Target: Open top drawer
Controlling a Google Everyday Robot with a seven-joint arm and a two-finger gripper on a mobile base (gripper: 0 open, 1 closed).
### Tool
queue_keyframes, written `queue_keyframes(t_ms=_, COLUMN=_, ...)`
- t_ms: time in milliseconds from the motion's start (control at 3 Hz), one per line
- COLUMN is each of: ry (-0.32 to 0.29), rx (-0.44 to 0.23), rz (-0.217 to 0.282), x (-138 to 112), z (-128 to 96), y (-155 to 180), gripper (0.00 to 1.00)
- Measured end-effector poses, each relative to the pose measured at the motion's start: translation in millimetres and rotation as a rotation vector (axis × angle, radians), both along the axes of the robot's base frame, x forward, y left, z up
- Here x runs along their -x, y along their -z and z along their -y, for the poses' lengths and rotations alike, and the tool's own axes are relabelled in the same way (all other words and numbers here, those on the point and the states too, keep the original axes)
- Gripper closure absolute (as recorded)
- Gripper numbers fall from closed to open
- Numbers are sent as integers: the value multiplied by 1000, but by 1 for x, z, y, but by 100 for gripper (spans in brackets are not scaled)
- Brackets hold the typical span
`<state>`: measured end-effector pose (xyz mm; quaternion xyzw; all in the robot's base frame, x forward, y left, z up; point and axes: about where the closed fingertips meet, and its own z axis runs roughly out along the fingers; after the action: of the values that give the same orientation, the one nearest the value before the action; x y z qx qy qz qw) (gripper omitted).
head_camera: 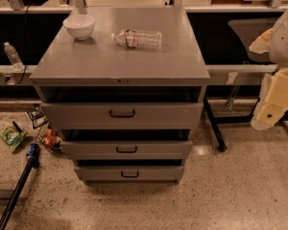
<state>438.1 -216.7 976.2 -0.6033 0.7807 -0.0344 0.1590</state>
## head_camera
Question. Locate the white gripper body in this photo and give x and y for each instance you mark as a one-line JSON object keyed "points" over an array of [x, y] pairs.
{"points": [[285, 38]]}

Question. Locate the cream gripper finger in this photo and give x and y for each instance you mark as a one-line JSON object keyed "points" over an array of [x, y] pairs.
{"points": [[263, 43], [273, 100]]}

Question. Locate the grey top drawer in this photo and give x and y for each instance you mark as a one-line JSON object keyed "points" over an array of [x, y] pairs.
{"points": [[123, 115]]}

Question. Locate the grey metal drawer cabinet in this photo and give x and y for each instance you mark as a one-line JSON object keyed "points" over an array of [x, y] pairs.
{"points": [[98, 70]]}

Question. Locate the grey bottom drawer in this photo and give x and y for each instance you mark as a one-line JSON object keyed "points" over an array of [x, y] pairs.
{"points": [[101, 174]]}

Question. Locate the grey chair seat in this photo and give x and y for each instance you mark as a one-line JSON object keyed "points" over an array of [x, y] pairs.
{"points": [[248, 30]]}

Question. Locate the clear plastic bottle lying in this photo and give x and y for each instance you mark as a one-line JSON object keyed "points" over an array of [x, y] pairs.
{"points": [[135, 39]]}

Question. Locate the white ceramic bowl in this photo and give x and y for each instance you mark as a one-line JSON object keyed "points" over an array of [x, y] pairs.
{"points": [[80, 26]]}

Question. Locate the orange snack packet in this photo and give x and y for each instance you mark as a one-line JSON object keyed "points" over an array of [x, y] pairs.
{"points": [[51, 139]]}

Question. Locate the dark snack packet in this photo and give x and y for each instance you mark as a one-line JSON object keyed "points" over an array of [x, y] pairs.
{"points": [[37, 118]]}

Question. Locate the clear plastic bottle standing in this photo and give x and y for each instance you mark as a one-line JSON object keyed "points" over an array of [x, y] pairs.
{"points": [[13, 57]]}

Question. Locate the black pole with blue can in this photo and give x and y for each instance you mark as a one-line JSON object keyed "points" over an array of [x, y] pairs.
{"points": [[32, 156]]}

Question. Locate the green snack bag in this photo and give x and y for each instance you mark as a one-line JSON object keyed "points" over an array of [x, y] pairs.
{"points": [[12, 137]]}

